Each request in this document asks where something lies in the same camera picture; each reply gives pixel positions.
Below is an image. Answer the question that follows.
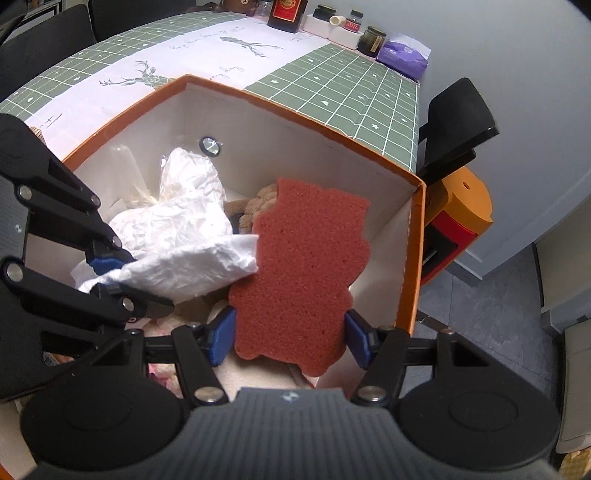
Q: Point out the white flat box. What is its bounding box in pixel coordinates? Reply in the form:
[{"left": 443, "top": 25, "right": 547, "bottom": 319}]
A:
[{"left": 302, "top": 16, "right": 363, "bottom": 51}]

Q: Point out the beige round fabric pad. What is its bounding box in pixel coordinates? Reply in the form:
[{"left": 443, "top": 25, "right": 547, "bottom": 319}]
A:
[{"left": 216, "top": 353, "right": 320, "bottom": 393}]

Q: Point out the brown bear figure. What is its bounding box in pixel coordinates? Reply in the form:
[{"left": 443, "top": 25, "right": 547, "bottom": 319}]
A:
[{"left": 205, "top": 0, "right": 260, "bottom": 13}]

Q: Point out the brown plush toy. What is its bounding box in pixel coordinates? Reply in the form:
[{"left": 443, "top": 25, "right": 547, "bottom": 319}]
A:
[{"left": 225, "top": 182, "right": 283, "bottom": 232}]

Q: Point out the black chair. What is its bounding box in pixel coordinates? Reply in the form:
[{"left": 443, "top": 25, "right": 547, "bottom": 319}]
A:
[
  {"left": 87, "top": 0, "right": 195, "bottom": 29},
  {"left": 0, "top": 4, "right": 96, "bottom": 101},
  {"left": 417, "top": 77, "right": 501, "bottom": 179}
]

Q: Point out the orange cardboard box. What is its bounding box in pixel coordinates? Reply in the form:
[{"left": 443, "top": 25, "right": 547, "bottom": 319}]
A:
[{"left": 0, "top": 75, "right": 427, "bottom": 480}]

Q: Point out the clear plastic bag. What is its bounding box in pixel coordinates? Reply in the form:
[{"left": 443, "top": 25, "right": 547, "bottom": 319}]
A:
[{"left": 77, "top": 146, "right": 260, "bottom": 299}]

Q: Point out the brown bottle with red label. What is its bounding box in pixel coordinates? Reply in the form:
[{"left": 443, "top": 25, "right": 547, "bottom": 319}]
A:
[{"left": 266, "top": 0, "right": 310, "bottom": 33}]

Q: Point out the orange red device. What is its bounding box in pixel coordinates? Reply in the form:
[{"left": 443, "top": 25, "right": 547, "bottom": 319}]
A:
[{"left": 422, "top": 165, "right": 494, "bottom": 286}]

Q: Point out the purple tissue pack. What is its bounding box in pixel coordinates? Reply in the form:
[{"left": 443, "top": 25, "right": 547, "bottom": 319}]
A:
[{"left": 376, "top": 32, "right": 433, "bottom": 80}]

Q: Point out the pink knitted item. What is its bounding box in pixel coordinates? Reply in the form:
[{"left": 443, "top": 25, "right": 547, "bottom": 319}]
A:
[{"left": 147, "top": 318, "right": 186, "bottom": 398}]

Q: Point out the red bear-shaped sponge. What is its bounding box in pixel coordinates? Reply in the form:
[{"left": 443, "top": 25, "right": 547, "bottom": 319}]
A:
[{"left": 228, "top": 176, "right": 372, "bottom": 376}]

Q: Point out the dark glass jar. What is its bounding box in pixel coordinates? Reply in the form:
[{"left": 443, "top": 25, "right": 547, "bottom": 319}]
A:
[{"left": 357, "top": 26, "right": 386, "bottom": 59}]

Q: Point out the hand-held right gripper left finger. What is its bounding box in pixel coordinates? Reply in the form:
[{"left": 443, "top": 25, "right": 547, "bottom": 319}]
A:
[{"left": 94, "top": 306, "right": 238, "bottom": 408}]

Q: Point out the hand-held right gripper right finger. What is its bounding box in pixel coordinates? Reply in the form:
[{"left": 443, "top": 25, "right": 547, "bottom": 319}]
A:
[{"left": 345, "top": 309, "right": 491, "bottom": 409}]

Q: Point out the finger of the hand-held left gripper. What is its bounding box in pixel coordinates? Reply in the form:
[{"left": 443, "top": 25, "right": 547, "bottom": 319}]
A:
[
  {"left": 16, "top": 133, "right": 137, "bottom": 274},
  {"left": 4, "top": 260, "right": 175, "bottom": 371}
]

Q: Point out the green checkered tablecloth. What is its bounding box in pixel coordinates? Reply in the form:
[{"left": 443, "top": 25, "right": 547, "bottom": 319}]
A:
[{"left": 0, "top": 10, "right": 421, "bottom": 175}]

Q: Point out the white cabinet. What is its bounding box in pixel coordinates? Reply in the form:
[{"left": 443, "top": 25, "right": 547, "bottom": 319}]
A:
[{"left": 530, "top": 237, "right": 591, "bottom": 459}]

